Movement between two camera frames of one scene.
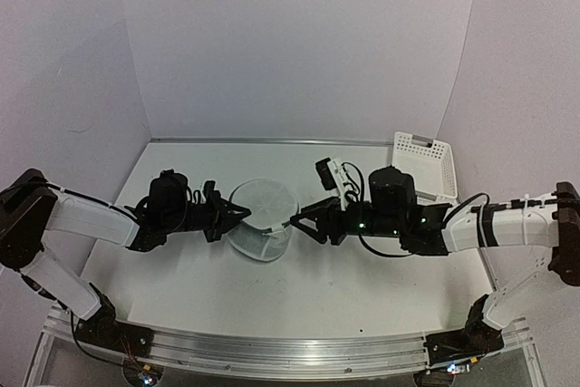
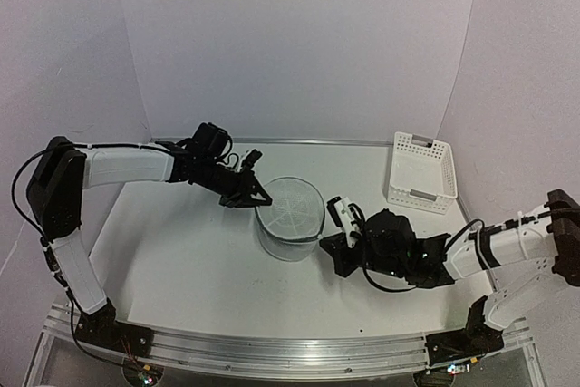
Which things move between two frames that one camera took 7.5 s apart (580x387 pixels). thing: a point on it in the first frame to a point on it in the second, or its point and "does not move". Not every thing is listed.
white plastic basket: x=430 y=162 does not move
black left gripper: x=225 y=215 to x=243 y=198
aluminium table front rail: x=302 y=357 does not move
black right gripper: x=328 y=218 to x=339 y=254
